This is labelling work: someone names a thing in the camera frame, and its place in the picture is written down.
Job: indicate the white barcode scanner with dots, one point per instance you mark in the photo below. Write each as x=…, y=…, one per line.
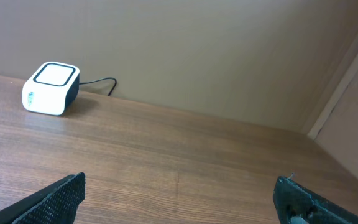
x=51, y=89

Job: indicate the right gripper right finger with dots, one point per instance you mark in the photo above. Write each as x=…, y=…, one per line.
x=297, y=204

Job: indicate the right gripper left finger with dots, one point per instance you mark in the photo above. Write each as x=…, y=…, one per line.
x=54, y=204

